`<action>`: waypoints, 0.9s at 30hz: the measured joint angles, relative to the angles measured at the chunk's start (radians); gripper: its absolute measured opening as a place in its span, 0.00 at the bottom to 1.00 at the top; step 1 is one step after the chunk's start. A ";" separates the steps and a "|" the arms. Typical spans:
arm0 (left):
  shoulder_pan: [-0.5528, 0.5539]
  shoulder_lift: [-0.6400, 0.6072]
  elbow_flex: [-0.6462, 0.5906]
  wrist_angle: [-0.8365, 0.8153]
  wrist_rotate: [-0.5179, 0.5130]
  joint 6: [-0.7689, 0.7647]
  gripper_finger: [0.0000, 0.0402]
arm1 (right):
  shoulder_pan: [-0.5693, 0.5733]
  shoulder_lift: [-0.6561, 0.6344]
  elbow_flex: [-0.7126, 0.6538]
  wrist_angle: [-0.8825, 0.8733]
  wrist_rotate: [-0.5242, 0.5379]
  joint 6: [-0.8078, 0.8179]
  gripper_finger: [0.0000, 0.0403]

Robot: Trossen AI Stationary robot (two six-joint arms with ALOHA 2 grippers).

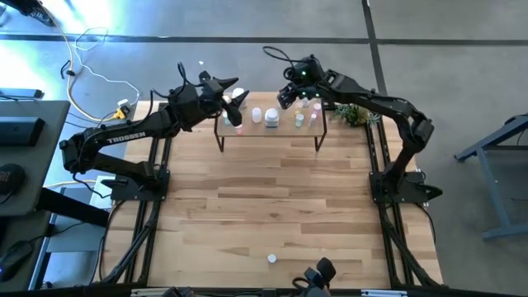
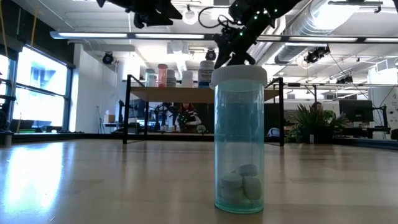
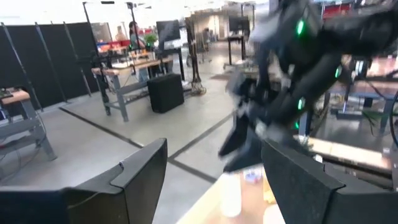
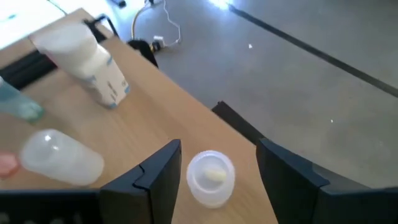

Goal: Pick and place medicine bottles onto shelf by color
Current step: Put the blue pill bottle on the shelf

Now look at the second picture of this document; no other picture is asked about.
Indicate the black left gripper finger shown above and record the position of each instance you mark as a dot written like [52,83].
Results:
[164,18]

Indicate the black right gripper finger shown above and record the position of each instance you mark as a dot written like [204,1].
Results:
[244,59]
[223,56]

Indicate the small pink-capped vial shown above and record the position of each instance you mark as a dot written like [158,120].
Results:
[162,77]

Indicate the teal pill vial white cap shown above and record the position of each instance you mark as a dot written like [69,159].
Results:
[239,124]
[148,77]

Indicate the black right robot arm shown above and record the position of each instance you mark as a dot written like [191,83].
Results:
[273,4]

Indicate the black ceiling spotlight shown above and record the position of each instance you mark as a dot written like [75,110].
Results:
[108,58]
[210,55]
[317,54]

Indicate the overhead beam with strip lights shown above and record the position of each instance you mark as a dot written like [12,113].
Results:
[93,35]

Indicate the person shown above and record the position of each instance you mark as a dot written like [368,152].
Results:
[317,106]
[186,119]

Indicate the small potted plant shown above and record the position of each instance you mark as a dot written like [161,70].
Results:
[201,128]

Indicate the white and blue ball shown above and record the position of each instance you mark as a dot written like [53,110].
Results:
[273,132]

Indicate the green potted plant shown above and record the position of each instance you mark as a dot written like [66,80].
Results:
[314,123]

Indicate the cardboard box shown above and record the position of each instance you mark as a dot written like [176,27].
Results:
[109,119]

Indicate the white round tablet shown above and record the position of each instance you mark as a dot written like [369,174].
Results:
[231,180]
[231,195]
[252,187]

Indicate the black computer monitor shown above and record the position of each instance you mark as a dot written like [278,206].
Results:
[356,110]

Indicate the large window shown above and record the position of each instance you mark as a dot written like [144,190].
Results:
[40,93]

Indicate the wooden shelf black metal frame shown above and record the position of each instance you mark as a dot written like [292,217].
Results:
[174,95]

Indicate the silver ventilation duct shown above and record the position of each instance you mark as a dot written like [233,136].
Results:
[311,28]

